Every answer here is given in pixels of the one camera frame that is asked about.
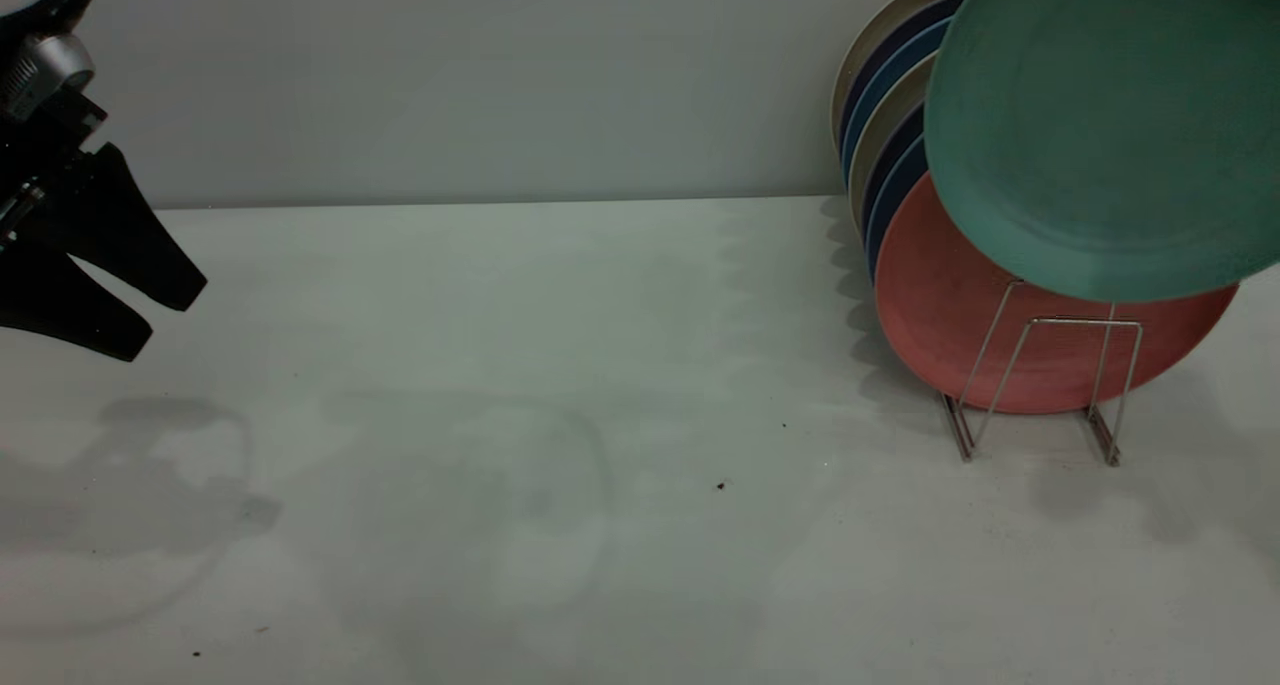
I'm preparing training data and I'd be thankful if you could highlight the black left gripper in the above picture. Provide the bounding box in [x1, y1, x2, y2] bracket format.
[0, 90, 209, 364]

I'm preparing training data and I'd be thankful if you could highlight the green round plate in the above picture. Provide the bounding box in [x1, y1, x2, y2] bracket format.
[923, 0, 1280, 304]

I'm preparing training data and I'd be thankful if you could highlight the dark purple round plate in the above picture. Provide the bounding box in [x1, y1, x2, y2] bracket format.
[840, 0, 971, 154]
[861, 103, 927, 242]

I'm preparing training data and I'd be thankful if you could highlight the blue round plate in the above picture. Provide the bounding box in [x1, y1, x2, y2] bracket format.
[866, 135, 932, 276]
[842, 15, 953, 182]

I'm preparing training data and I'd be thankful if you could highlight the pink round plate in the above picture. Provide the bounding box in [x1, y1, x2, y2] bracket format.
[873, 170, 1241, 416]

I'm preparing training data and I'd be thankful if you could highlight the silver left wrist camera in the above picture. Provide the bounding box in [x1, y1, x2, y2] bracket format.
[0, 33, 96, 121]

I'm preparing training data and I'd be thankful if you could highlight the metal wire dish rack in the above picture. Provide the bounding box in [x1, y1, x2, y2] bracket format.
[940, 280, 1143, 466]

